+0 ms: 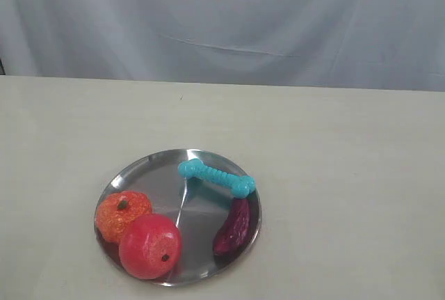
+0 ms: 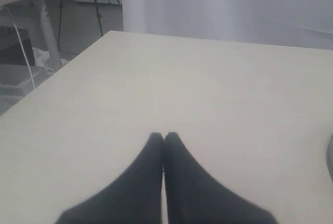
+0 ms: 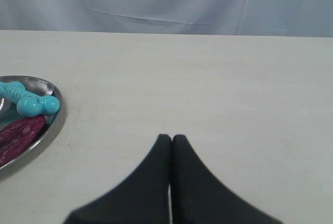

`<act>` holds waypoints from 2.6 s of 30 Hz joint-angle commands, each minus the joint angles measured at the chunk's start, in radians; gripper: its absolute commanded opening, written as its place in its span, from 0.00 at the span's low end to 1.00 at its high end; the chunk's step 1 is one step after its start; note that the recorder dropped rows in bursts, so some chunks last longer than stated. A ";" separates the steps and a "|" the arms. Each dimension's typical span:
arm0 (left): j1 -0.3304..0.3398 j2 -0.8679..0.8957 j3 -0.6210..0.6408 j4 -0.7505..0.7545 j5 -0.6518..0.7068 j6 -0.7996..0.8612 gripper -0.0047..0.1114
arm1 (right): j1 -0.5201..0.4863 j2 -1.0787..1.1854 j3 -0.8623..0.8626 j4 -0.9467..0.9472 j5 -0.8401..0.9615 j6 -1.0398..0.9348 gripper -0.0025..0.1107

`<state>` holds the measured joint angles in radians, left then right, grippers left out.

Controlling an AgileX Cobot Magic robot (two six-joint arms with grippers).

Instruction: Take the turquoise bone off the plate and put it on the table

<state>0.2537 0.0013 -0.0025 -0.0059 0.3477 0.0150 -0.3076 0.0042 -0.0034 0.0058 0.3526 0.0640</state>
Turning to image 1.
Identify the teal toy bone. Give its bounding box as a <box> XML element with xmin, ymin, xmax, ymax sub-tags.
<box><xmin>178</xmin><ymin>159</ymin><xmax>257</xmax><ymax>199</ymax></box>

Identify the purple toy pickle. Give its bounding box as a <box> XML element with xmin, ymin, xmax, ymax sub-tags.
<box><xmin>213</xmin><ymin>198</ymin><xmax>250</xmax><ymax>256</ymax></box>

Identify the orange toy pumpkin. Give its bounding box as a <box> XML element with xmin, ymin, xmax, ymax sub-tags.
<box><xmin>95</xmin><ymin>190</ymin><xmax>152</xmax><ymax>244</ymax></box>

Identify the red toy apple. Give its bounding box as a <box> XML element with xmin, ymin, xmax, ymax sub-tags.
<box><xmin>119</xmin><ymin>214</ymin><xmax>182</xmax><ymax>280</ymax></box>

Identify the white backdrop cloth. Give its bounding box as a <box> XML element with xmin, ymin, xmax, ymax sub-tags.
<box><xmin>1</xmin><ymin>0</ymin><xmax>444</xmax><ymax>91</ymax></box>

